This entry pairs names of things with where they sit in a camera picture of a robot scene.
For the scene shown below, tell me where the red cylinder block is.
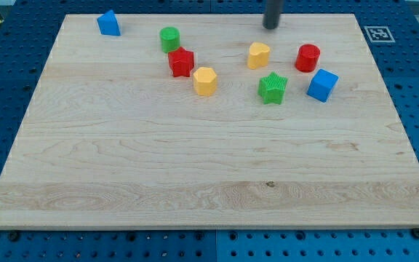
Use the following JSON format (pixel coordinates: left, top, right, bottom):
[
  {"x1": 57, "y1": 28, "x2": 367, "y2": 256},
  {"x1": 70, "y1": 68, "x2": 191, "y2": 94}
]
[{"x1": 295, "y1": 44, "x2": 321, "y2": 73}]

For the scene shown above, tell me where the yellow heart block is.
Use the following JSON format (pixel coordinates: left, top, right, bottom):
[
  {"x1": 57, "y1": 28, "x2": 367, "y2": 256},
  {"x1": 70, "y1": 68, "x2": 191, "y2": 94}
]
[{"x1": 247, "y1": 42, "x2": 271, "y2": 69}]

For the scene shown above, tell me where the light wooden board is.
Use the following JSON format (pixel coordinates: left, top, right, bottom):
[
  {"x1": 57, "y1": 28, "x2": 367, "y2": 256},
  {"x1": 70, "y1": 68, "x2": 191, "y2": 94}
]
[{"x1": 0, "y1": 14, "x2": 419, "y2": 231}]

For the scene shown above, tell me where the blue cube block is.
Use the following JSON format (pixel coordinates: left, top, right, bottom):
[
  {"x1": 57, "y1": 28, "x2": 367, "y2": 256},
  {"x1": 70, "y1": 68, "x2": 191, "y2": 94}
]
[{"x1": 306, "y1": 69, "x2": 339, "y2": 103}]

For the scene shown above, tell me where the green cylinder block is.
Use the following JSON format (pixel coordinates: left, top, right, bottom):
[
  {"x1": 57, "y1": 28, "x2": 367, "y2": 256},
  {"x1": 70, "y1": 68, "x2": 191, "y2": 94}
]
[{"x1": 159, "y1": 27, "x2": 180, "y2": 53}]

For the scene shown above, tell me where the green star block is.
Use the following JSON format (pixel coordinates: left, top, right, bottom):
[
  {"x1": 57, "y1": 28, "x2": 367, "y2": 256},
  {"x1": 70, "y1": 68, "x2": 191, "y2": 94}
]
[{"x1": 258, "y1": 71, "x2": 288, "y2": 105}]

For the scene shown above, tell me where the red star block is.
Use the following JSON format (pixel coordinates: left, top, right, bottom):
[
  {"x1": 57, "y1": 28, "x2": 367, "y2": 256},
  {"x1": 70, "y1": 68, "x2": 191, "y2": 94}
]
[{"x1": 168, "y1": 47, "x2": 195, "y2": 77}]

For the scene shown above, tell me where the blue triangular prism block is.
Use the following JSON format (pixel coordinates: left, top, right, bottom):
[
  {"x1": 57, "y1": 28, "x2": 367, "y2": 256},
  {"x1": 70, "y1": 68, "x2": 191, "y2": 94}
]
[{"x1": 97, "y1": 9, "x2": 121, "y2": 36}]

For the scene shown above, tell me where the yellow hexagon block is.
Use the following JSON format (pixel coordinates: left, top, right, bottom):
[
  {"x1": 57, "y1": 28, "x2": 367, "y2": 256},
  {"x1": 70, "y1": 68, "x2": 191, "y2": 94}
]
[{"x1": 193, "y1": 67, "x2": 218, "y2": 96}]

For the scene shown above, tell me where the white fiducial marker tag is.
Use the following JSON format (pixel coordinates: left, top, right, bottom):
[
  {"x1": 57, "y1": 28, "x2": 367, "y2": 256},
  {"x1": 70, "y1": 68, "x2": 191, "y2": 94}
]
[{"x1": 364, "y1": 25, "x2": 395, "y2": 43}]

